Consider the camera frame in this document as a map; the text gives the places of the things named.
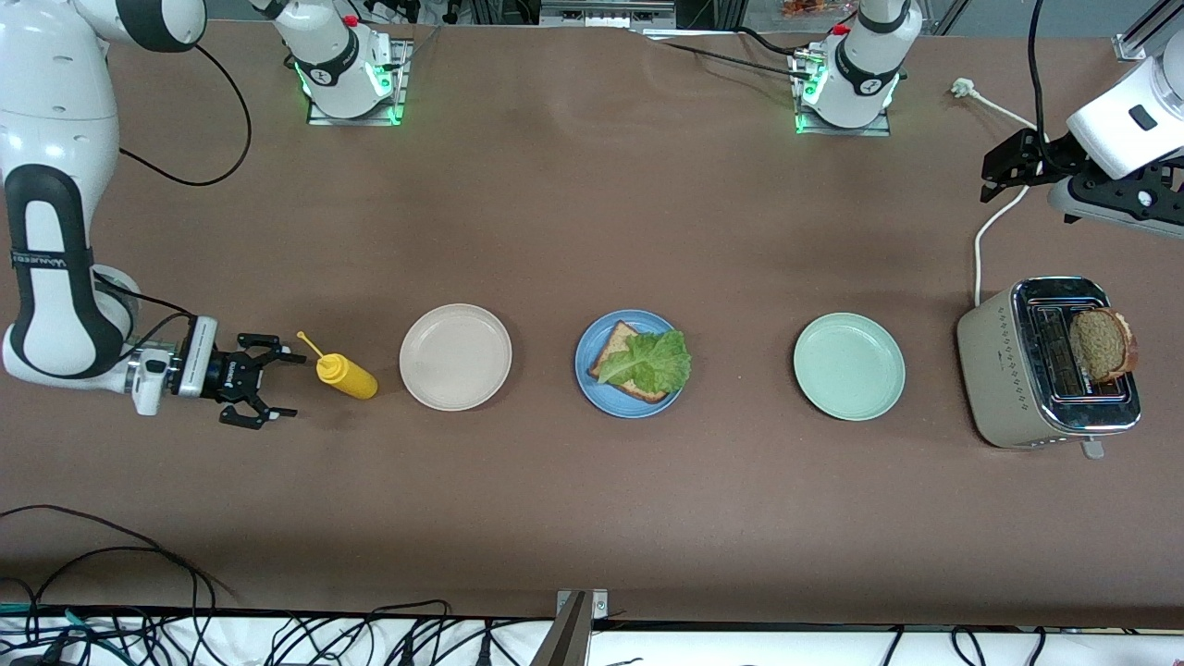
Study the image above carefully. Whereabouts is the beige and chrome toaster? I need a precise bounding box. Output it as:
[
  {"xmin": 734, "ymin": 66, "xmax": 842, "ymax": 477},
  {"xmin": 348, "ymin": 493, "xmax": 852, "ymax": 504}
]
[{"xmin": 956, "ymin": 276, "xmax": 1142, "ymax": 461}]

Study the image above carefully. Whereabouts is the black cable to arm base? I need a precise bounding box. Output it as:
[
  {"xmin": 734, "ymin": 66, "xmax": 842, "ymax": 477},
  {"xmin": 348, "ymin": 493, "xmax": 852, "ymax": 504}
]
[{"xmin": 647, "ymin": 26, "xmax": 817, "ymax": 82}]

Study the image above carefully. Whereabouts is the teal cable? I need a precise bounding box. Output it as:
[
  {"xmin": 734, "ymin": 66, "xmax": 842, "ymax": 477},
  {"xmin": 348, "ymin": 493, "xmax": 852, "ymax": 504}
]
[{"xmin": 0, "ymin": 604, "xmax": 123, "ymax": 663}]

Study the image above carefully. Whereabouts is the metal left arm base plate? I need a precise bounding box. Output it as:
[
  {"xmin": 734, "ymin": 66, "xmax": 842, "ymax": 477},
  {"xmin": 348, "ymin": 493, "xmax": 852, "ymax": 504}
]
[{"xmin": 791, "ymin": 46, "xmax": 894, "ymax": 138}]

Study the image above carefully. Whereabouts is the metal table edge bracket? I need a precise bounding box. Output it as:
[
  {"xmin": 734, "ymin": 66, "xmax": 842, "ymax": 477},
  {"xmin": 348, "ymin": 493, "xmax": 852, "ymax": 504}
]
[{"xmin": 532, "ymin": 589, "xmax": 610, "ymax": 666}]

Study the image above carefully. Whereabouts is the blue plate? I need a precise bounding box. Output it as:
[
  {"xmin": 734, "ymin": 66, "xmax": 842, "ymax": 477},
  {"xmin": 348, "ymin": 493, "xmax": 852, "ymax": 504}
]
[{"xmin": 574, "ymin": 309, "xmax": 690, "ymax": 420}]

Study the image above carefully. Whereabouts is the pale green plate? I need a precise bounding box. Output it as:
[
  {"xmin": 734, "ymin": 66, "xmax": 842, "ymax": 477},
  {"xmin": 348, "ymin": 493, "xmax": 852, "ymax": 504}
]
[{"xmin": 793, "ymin": 312, "xmax": 907, "ymax": 423}]

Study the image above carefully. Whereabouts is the aluminium frame profile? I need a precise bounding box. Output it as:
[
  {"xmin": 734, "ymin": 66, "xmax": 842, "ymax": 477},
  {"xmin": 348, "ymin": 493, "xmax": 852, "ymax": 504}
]
[{"xmin": 1115, "ymin": 0, "xmax": 1184, "ymax": 62}]

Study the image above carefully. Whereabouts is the white toaster power cord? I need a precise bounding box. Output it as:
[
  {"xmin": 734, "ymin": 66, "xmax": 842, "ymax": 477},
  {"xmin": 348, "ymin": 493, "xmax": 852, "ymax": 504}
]
[{"xmin": 951, "ymin": 78, "xmax": 1052, "ymax": 308}]

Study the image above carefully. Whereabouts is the beige plate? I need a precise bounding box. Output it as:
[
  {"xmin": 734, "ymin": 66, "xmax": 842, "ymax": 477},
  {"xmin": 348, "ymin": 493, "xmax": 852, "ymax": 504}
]
[{"xmin": 399, "ymin": 302, "xmax": 513, "ymax": 413}]

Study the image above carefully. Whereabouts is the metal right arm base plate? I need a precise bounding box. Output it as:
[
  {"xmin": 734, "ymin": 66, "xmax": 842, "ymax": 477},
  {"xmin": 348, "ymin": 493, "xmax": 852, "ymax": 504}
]
[{"xmin": 307, "ymin": 39, "xmax": 413, "ymax": 128}]

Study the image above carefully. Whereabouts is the brown bread slice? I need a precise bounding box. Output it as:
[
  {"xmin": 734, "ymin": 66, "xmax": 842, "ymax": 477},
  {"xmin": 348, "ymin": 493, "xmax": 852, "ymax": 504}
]
[
  {"xmin": 1068, "ymin": 309, "xmax": 1139, "ymax": 385},
  {"xmin": 587, "ymin": 320, "xmax": 672, "ymax": 405}
]

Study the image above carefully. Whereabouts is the long black looping cable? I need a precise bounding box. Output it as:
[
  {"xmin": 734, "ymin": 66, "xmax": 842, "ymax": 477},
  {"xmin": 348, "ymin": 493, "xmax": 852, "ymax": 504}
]
[
  {"xmin": 0, "ymin": 504, "xmax": 243, "ymax": 604},
  {"xmin": 18, "ymin": 546, "xmax": 218, "ymax": 666}
]

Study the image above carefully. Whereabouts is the green lettuce leaf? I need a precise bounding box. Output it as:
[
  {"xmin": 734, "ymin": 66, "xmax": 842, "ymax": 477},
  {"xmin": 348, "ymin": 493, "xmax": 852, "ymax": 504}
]
[{"xmin": 597, "ymin": 330, "xmax": 693, "ymax": 397}]

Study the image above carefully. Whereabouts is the yellow squeeze bottle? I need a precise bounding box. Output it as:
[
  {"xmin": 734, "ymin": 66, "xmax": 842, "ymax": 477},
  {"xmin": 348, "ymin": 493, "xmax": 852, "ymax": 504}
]
[{"xmin": 296, "ymin": 330, "xmax": 379, "ymax": 401}]

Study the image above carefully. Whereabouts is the metal frame block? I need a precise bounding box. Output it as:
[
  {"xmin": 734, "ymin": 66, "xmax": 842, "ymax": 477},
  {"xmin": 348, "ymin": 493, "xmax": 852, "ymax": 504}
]
[{"xmin": 539, "ymin": 0, "xmax": 676, "ymax": 29}]

